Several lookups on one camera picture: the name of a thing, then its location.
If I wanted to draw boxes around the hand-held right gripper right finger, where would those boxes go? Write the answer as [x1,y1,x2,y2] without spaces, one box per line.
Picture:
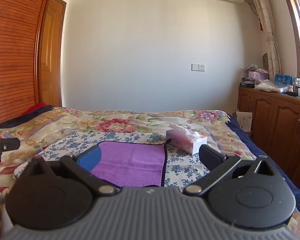
[183,144,283,197]

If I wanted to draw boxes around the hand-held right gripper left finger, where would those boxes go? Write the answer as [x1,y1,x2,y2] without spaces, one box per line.
[20,145,122,197]

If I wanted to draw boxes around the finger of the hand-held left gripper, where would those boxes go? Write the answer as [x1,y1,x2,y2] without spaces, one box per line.
[0,137,21,163]

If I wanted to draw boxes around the purple towel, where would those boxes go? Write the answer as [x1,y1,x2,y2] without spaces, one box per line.
[90,141,171,188]

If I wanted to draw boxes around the pink tissue box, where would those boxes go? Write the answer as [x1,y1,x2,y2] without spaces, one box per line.
[165,123,208,155]

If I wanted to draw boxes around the blue floral white cloth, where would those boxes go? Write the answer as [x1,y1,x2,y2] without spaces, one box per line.
[14,131,213,191]

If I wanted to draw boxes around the floral bed sheet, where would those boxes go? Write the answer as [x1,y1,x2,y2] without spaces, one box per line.
[0,107,300,223]

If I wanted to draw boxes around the red cloth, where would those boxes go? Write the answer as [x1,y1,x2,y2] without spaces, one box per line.
[22,102,48,116]

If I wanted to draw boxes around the white paper box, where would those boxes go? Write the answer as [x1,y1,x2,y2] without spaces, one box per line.
[234,110,253,133]

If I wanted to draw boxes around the wooden cabinet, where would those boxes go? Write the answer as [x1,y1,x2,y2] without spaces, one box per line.
[237,85,300,193]

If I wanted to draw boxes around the stack of books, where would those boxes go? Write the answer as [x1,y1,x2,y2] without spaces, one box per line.
[241,77,256,88]

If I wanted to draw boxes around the wooden louvered wardrobe door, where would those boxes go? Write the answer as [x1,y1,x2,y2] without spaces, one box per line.
[0,0,56,125]

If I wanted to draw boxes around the clear plastic bag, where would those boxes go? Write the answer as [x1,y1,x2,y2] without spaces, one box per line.
[254,79,290,93]

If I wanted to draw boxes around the pink storage box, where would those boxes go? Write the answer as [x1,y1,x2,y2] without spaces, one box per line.
[248,71,269,85]

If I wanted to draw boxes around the wooden room door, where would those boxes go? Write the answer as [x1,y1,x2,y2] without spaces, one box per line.
[38,0,67,107]

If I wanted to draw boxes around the blue packaging box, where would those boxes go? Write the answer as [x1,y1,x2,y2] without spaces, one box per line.
[275,74,293,86]

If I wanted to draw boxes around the woven hand fan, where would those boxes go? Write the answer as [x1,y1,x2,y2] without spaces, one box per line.
[262,53,272,70]

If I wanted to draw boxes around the patterned beige curtain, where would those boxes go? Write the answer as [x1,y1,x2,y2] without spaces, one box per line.
[245,0,282,76]

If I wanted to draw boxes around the wooden framed window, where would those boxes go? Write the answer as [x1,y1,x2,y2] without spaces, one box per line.
[279,0,300,83]

